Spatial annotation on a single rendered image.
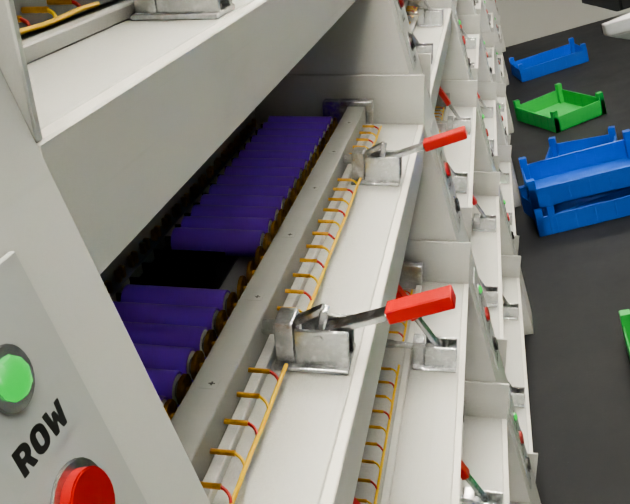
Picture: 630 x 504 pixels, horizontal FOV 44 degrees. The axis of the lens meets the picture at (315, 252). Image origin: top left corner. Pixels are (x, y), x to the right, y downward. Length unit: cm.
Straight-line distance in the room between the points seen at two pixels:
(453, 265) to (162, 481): 67
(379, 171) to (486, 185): 94
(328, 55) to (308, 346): 44
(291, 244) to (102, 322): 30
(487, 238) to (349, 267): 90
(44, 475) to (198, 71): 17
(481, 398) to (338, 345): 56
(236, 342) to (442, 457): 28
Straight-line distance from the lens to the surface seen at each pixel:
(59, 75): 27
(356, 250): 53
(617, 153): 230
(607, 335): 169
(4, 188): 19
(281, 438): 37
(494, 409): 96
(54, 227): 20
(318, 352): 41
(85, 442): 19
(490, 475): 89
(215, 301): 45
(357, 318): 40
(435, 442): 65
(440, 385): 71
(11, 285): 18
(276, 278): 45
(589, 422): 147
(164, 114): 27
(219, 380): 37
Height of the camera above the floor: 92
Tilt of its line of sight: 22 degrees down
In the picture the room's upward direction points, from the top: 20 degrees counter-clockwise
